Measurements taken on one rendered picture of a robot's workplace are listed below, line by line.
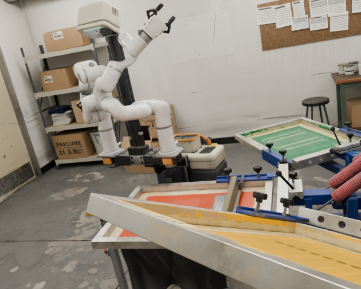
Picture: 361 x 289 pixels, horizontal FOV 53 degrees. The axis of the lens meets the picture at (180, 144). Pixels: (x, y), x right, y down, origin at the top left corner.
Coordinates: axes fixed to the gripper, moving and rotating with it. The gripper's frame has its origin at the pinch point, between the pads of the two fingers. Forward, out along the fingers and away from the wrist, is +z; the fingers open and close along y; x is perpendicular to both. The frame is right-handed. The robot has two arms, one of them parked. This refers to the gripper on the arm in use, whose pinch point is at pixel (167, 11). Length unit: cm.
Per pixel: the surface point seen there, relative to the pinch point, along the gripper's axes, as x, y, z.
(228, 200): 78, 47, -41
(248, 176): 53, 74, -32
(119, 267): 41, 67, -126
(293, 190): 89, 58, -18
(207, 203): 59, 59, -55
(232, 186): 66, 55, -38
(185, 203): 53, 55, -63
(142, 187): 24, 50, -80
